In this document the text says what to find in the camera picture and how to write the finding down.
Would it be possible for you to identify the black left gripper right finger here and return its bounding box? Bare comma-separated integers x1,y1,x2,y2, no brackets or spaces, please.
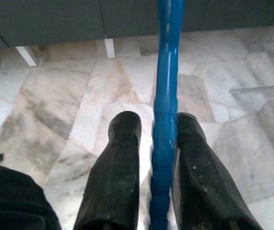
171,112,264,230

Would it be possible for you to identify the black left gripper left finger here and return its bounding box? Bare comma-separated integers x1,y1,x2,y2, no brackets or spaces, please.
73,110,142,230

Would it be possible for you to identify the blue plastic hanger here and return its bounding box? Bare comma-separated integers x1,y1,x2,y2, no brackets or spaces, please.
148,0,185,230

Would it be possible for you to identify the black polo shirt green logo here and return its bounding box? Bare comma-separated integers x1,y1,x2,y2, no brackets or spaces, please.
0,160,61,230

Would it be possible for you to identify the black TV cabinet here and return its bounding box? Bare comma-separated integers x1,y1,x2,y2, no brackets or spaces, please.
0,0,274,70

